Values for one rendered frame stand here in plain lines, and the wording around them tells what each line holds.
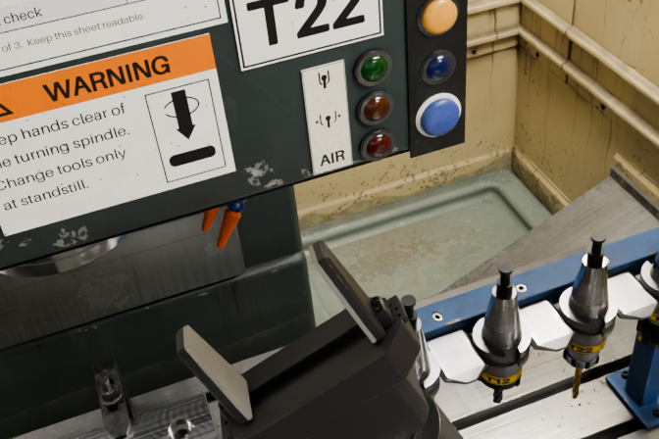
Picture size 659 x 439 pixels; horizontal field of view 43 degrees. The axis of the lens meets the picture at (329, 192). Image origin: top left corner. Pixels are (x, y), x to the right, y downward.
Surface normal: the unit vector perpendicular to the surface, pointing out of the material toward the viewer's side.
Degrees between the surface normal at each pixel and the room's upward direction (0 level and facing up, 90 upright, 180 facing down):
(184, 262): 91
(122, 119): 90
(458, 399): 0
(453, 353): 0
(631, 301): 0
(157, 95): 90
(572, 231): 24
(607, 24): 90
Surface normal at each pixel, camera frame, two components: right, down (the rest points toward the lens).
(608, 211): -0.46, -0.60
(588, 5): -0.93, 0.28
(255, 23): 0.35, 0.56
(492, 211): -0.08, -0.78
